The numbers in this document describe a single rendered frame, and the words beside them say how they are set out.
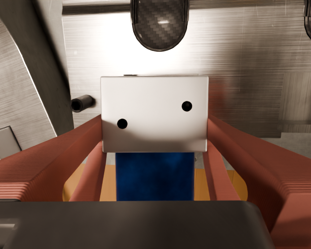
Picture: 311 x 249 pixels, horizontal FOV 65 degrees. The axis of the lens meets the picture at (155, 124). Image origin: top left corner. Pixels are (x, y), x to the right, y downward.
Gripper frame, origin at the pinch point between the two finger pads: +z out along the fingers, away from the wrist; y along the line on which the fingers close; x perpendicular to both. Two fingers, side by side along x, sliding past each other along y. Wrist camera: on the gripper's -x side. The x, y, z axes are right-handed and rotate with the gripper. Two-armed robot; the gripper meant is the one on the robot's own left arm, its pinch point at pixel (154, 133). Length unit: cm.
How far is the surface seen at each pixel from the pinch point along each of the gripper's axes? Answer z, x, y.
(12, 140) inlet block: 8.8, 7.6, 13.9
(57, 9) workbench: 18.2, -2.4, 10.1
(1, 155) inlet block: 6.7, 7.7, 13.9
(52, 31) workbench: 17.6, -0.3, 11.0
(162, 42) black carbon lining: 7.1, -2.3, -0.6
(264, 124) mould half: 4.0, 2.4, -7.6
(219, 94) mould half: 5.1, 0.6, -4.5
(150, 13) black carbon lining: 8.1, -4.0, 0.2
